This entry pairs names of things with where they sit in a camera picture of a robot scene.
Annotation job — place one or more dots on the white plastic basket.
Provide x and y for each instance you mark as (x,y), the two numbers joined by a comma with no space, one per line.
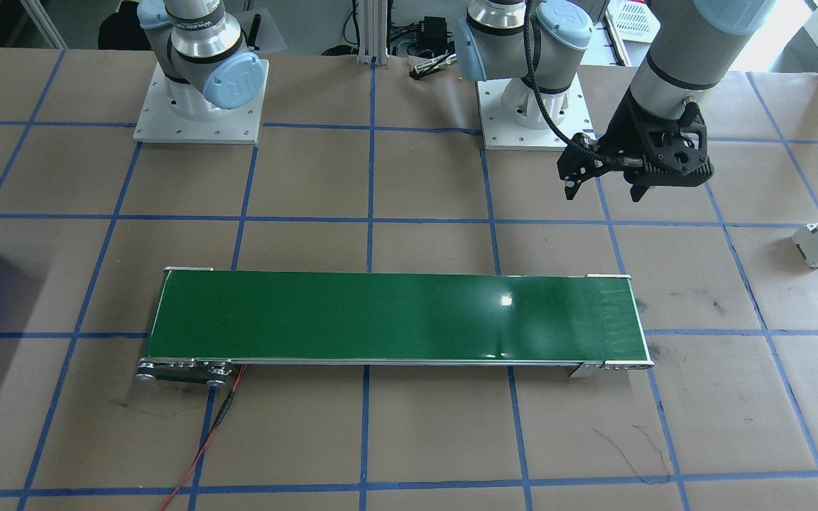
(633,25)

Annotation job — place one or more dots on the silver metal tool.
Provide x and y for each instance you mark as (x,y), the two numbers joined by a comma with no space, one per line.
(434,66)

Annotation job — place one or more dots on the black power adapter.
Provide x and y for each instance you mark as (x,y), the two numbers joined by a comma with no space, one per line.
(436,32)

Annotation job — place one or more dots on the green conveyor belt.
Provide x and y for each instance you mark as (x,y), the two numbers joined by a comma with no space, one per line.
(380,319)

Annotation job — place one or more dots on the black bag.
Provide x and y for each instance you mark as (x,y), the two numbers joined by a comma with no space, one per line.
(114,32)

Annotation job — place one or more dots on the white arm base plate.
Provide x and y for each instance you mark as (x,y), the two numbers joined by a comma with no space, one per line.
(160,128)
(501,138)

